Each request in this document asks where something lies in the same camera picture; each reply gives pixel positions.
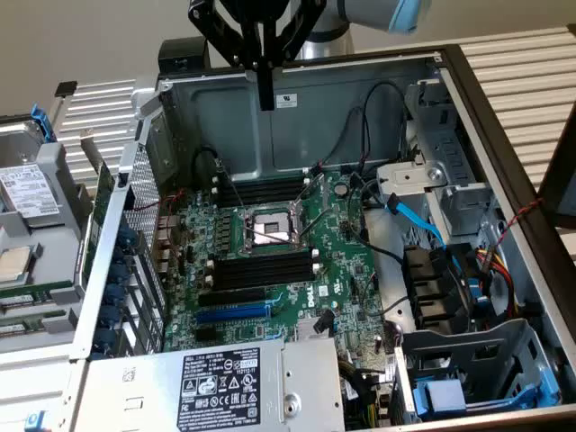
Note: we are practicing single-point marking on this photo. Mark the silver power supply unit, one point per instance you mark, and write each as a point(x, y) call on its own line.
point(135, 396)

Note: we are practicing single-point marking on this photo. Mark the metal rear port block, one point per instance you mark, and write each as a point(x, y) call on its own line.
point(164, 234)

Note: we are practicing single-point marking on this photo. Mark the silver metal disk bay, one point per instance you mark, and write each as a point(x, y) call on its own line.
point(445, 148)

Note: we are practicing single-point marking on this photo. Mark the silver coin battery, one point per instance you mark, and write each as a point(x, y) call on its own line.
point(343, 188)

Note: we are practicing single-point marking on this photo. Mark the black plastic fan shroud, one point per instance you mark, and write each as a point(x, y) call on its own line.
point(432, 288)

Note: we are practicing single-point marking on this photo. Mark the silver chipset heatsink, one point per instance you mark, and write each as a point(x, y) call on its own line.
point(303, 330)

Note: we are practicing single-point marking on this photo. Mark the silver CPU chip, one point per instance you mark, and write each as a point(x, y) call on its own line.
point(13, 265)

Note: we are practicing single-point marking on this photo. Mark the green Dell motherboard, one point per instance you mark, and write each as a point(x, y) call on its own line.
point(360, 270)

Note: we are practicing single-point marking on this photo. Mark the short black expansion slot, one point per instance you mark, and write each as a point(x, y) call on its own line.
point(204, 334)

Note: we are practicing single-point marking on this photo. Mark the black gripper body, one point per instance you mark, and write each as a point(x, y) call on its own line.
point(270, 9)

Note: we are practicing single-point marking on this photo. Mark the black box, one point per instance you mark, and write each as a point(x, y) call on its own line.
point(180, 58)

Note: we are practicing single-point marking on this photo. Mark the small black clip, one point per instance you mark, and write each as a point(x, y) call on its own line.
point(65, 88)

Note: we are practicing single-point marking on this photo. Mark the silver Toshiba hard disk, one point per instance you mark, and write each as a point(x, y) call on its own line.
point(27, 189)

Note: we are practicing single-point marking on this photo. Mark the blue hard disk rail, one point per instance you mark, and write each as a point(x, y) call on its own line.
point(45, 126)

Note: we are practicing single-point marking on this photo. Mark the thin metal locking lever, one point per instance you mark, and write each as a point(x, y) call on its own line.
point(313, 222)
point(231, 185)

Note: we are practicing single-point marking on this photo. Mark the green graphics card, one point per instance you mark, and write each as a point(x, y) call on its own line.
point(101, 202)

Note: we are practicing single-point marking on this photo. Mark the silver metal bracket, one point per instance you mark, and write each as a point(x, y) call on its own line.
point(141, 101)

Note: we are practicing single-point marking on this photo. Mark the silver socket cover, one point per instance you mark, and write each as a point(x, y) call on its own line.
point(296, 216)

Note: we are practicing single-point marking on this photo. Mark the blue plastic disk caddy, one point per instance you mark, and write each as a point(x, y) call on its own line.
point(445, 398)

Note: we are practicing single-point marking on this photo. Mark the blue expansion slot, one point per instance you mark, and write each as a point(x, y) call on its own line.
point(231, 313)

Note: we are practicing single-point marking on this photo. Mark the gray perforated disk bay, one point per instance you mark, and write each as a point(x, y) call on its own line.
point(517, 346)

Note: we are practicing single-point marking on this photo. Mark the CPU socket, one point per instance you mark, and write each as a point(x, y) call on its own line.
point(270, 222)

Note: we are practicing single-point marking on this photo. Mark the open PC case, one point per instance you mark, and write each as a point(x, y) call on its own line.
point(333, 81)

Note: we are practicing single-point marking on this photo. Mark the long black expansion slot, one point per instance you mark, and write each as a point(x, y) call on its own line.
point(231, 297)

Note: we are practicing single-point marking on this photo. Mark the gray parts rack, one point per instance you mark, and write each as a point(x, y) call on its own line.
point(54, 252)

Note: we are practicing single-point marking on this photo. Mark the blue card retainer clip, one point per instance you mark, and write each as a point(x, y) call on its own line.
point(116, 293)
point(127, 236)
point(110, 316)
point(120, 272)
point(104, 339)

